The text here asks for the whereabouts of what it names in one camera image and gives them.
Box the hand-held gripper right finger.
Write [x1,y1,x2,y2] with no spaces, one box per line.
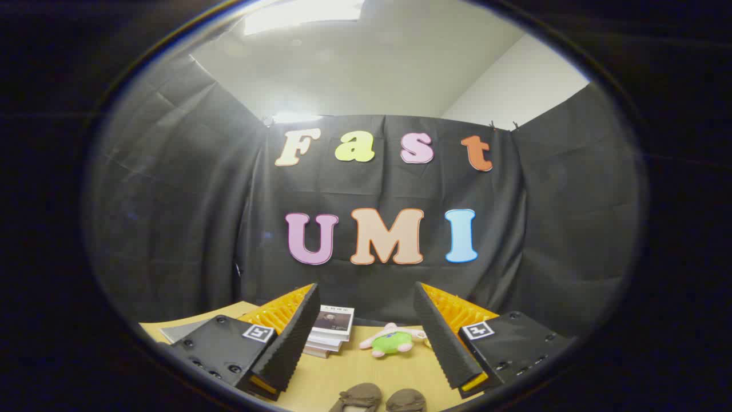
[412,282,577,400]

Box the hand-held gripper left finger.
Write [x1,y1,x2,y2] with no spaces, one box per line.
[170,282,322,401]

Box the brown fuzzy shoe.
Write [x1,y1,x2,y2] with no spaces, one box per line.
[329,383,383,412]
[386,389,427,412]

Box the plain white book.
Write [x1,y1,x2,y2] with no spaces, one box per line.
[308,335,344,353]

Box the white book with portrait cover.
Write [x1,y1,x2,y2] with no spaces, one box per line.
[312,305,355,342]

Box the green and pink plush toy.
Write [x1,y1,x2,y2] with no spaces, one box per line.
[359,322,430,359]

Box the ceiling light panel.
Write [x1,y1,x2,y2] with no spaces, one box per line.
[243,0,367,36]

